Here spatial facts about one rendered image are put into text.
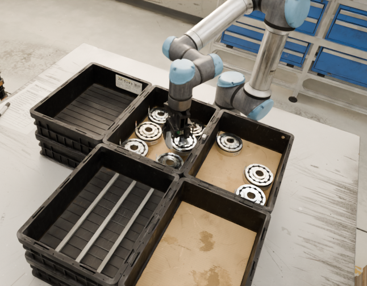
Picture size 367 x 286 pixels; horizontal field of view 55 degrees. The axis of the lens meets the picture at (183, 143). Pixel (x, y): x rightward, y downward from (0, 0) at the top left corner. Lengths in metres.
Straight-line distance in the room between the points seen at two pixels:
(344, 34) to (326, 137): 1.32
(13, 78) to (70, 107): 1.74
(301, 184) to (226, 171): 0.38
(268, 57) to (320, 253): 0.73
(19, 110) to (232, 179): 1.00
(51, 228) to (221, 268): 0.51
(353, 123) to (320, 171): 1.72
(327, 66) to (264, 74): 1.75
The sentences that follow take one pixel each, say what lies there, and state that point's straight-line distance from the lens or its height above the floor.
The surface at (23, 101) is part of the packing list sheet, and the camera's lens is 1.78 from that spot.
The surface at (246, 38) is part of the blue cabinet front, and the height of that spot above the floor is 0.43.
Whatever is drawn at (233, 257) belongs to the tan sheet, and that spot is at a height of 0.83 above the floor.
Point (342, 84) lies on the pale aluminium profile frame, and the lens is 3.17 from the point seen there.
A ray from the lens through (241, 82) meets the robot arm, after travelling 1.53.
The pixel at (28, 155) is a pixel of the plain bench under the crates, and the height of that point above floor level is 0.70.
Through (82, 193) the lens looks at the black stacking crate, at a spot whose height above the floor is 0.83.
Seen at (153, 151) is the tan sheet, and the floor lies 0.83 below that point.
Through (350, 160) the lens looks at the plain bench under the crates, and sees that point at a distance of 1.78.
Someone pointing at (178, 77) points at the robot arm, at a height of 1.20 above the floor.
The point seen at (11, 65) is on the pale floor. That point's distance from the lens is 3.38.
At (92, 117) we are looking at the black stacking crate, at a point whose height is 0.83.
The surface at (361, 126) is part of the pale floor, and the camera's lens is 3.34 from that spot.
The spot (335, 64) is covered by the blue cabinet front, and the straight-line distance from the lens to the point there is 3.11.
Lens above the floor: 1.77
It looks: 44 degrees down
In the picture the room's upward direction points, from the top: 10 degrees clockwise
